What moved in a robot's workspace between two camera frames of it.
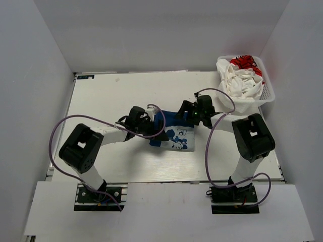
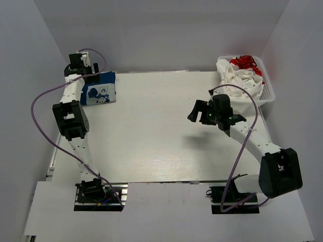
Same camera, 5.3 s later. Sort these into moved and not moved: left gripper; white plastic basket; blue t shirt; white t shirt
Moved: blue t shirt; left gripper
Not moved: white plastic basket; white t shirt
